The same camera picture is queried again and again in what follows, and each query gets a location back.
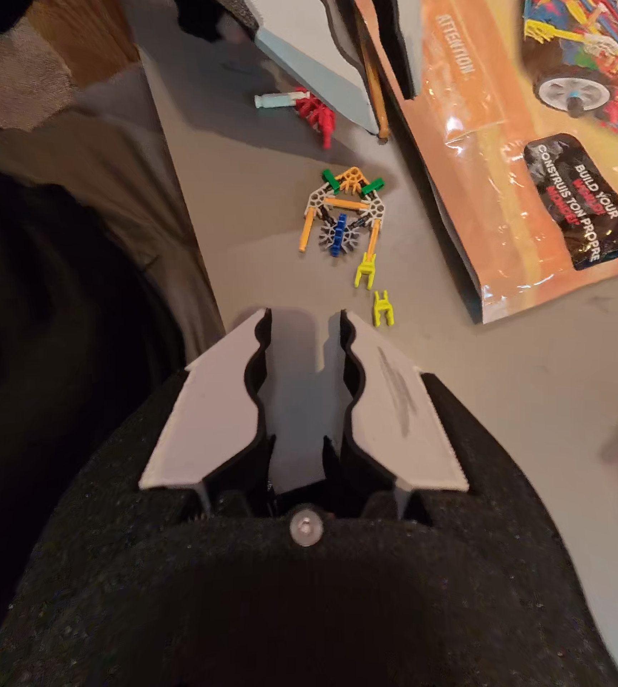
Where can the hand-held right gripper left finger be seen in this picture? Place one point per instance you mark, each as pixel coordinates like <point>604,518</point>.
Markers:
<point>201,429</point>

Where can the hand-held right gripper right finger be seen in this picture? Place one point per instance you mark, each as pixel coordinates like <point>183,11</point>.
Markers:
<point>405,429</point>

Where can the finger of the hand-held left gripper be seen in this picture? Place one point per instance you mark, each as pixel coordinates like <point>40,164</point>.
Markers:
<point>298,43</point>
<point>403,32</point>

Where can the yellow clip connector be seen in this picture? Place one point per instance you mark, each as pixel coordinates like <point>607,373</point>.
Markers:
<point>366,271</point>
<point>382,308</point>

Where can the small multicolour toy assembly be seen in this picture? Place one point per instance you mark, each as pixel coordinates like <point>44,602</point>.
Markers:
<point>343,203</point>

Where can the short yellow rod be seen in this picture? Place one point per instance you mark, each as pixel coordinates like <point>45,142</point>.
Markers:
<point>373,236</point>
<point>307,231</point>

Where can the white toy rod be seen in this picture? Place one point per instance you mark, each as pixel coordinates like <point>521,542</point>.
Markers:
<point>276,100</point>

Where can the long yellow rod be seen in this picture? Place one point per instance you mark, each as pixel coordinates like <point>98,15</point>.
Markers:
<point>376,91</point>

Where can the red fan connector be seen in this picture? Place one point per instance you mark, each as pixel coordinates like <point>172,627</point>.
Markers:
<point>317,115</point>

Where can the wooden cabinet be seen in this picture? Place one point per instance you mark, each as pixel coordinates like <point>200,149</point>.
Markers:
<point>88,37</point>

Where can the construction toy set plastic bag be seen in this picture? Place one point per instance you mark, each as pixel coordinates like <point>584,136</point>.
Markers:
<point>502,161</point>

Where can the person's black top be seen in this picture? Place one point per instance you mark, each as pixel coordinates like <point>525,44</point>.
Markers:
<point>46,375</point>

